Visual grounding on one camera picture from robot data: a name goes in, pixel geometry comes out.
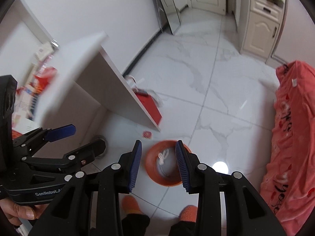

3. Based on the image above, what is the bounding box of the white plastic bag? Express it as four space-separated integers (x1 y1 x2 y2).
124 75 139 90

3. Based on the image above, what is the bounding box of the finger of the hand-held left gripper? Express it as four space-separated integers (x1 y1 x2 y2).
21 138 107 177
12 124 76 158

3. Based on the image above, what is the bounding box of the person's orange slipper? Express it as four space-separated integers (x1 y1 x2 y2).
179 205 199 223
122 195 143 216

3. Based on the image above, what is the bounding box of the pink printed blanket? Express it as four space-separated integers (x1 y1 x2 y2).
259 60 315 235

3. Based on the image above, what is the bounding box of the person's leg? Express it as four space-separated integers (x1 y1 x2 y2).
169 220 198 236
121 213 151 236

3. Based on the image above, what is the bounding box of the person's left leg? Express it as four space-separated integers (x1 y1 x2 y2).
121 213 151 236

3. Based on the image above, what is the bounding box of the orange plastic bin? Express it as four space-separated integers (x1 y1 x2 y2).
146 140 192 186

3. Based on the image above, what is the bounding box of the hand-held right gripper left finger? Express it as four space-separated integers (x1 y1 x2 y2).
29 140 143 236

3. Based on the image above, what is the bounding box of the person's left hand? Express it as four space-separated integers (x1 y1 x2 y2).
0 198 44 227

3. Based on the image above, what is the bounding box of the leaning mirror panel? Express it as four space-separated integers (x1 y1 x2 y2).
151 0 183 35

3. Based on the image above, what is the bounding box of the cream cabinet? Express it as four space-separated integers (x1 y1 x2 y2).
240 0 287 60

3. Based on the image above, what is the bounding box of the white and pink box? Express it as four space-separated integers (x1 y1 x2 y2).
34 42 54 60

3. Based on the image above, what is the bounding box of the white table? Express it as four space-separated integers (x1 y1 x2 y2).
32 31 162 133

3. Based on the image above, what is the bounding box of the red paper bag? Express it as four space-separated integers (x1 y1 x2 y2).
135 88 162 127

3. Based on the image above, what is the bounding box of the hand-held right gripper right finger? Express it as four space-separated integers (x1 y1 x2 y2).
175 140 289 236

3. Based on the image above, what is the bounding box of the person's left orange slipper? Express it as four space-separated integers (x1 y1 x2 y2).
122 195 143 216

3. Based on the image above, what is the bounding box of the person's right leg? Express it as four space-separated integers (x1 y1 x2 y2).
169 220 198 236

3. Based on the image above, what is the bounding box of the red box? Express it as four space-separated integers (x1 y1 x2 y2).
33 67 59 89

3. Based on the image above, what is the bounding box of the person's right orange slipper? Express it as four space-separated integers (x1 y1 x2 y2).
179 205 199 223

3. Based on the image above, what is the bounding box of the white crumpled paper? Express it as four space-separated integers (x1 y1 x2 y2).
157 149 171 166

